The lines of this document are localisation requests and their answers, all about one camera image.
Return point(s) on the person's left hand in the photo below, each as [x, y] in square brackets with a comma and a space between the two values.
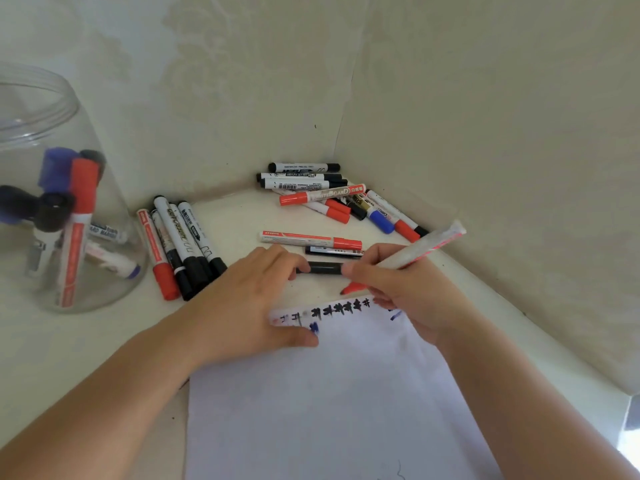
[235, 314]

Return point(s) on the person's right hand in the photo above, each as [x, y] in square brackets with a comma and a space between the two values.
[425, 304]

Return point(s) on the slim red striped marker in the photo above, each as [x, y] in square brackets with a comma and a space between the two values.
[82, 179]
[430, 243]
[300, 239]

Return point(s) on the red cap white barrel marker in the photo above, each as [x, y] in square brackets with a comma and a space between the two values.
[167, 284]

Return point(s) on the long white black-cap marker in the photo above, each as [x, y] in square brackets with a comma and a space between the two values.
[170, 229]
[197, 234]
[97, 157]

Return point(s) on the white marker chunky black cap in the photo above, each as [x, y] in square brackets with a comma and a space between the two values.
[52, 212]
[178, 214]
[17, 202]

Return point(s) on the white paper sheet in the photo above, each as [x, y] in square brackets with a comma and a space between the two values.
[325, 409]

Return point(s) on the blue cap gold label marker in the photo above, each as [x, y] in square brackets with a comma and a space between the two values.
[55, 169]
[110, 259]

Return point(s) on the pile of assorted markers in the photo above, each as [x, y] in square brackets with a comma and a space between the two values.
[300, 184]

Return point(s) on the transparent plastic jar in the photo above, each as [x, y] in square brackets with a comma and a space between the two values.
[20, 289]

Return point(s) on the person's left forearm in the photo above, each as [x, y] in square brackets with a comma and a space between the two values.
[90, 409]

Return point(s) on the person's right forearm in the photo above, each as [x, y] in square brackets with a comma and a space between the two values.
[525, 409]

